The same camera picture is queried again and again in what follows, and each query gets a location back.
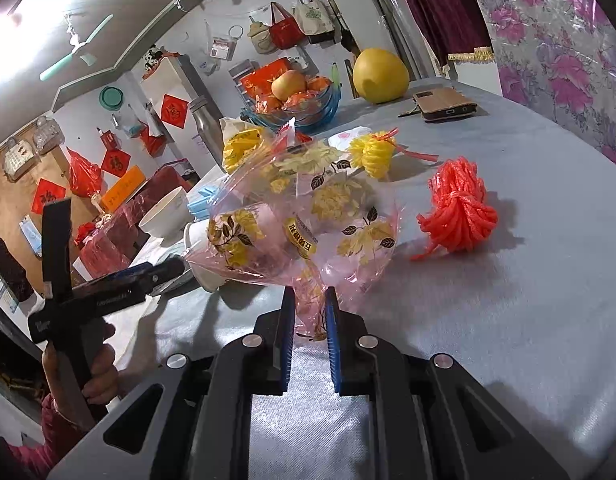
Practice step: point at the blue face mask stack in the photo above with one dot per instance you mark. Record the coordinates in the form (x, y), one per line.
(203, 202)

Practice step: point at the blue fruit bowl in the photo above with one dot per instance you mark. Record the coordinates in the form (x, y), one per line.
(313, 110)

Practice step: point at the green round lid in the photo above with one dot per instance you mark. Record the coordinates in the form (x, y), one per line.
(111, 98)

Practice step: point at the yellow pomelo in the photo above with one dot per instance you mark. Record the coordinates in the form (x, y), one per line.
(380, 76)

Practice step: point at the person's left hand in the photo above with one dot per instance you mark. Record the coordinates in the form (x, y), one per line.
(102, 377)

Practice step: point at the yellow toy corn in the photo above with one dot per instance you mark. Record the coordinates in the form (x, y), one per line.
(370, 155)

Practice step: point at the grey tablecloth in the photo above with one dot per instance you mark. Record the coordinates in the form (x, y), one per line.
(487, 310)

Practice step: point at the green ceiling fan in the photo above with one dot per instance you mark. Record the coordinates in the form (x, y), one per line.
(75, 50)

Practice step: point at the white tissue packet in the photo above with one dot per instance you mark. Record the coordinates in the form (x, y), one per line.
(345, 137)

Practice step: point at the person's left forearm pink sleeve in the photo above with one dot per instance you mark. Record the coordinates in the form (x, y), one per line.
(48, 440)

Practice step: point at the white bowl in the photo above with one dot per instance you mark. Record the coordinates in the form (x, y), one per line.
(163, 212)

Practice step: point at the red plastic bag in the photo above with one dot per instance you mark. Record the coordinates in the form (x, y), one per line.
(84, 175)

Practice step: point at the white paper cup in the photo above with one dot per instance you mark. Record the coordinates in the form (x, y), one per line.
(203, 260)

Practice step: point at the floral plastic sheet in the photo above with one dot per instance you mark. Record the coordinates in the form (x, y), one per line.
(552, 35)

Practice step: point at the clear floral plastic bag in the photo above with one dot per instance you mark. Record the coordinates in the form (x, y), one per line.
(318, 200)

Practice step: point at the white refrigerator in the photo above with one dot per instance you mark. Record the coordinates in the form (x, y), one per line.
(173, 85)

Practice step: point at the apple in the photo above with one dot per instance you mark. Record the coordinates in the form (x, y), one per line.
(289, 85)

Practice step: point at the yellow snack packet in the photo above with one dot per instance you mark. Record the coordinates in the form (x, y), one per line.
(243, 142)

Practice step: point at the red paper square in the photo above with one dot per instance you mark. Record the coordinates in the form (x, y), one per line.
(48, 196)
(117, 162)
(174, 110)

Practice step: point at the maroon curtain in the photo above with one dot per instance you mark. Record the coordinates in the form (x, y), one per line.
(437, 5)

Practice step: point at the beige hanging bag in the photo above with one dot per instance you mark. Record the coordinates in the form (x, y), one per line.
(261, 36)

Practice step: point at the orange snack packet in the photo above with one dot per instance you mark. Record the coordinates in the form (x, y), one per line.
(260, 77)

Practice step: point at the steel bottle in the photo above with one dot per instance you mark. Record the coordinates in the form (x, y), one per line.
(204, 127)

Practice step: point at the brown phone wallet case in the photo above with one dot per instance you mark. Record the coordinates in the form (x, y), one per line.
(445, 102)

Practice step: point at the white tote bag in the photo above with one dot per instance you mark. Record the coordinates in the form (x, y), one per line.
(314, 17)

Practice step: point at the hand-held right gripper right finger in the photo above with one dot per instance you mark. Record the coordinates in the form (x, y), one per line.
(333, 345)

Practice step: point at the red tote bag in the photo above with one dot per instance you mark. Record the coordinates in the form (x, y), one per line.
(286, 30)

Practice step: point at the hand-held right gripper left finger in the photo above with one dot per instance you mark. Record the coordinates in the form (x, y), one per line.
(288, 345)

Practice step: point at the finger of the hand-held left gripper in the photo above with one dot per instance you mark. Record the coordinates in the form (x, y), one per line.
(153, 276)

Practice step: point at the orange box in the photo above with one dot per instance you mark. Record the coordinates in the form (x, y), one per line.
(120, 190)

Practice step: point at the red cloth covered box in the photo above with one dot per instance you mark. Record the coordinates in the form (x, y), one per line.
(118, 230)

